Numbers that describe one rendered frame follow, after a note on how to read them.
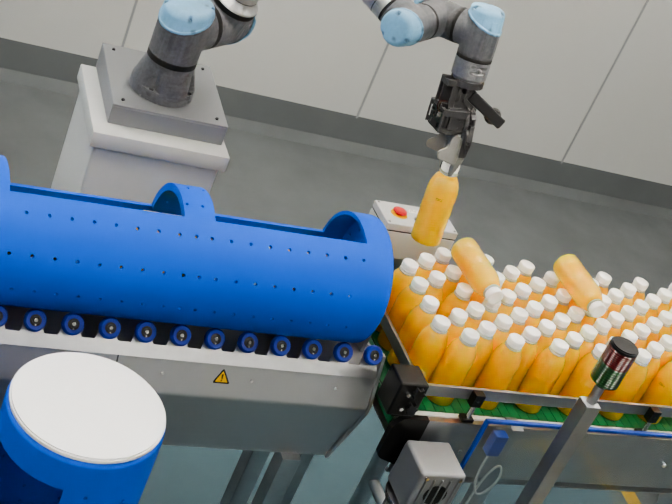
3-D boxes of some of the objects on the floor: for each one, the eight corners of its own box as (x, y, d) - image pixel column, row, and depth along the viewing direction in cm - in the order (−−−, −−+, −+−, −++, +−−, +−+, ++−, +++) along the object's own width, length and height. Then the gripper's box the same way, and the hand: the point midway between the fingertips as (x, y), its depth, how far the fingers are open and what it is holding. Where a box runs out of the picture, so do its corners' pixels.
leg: (184, 575, 335) (260, 402, 304) (204, 575, 337) (282, 403, 307) (188, 592, 330) (266, 418, 300) (209, 593, 333) (288, 420, 302)
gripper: (435, 65, 262) (408, 157, 271) (457, 85, 253) (428, 180, 262) (471, 70, 266) (443, 161, 275) (494, 90, 256) (464, 184, 265)
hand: (449, 166), depth 269 cm, fingers closed on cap, 4 cm apart
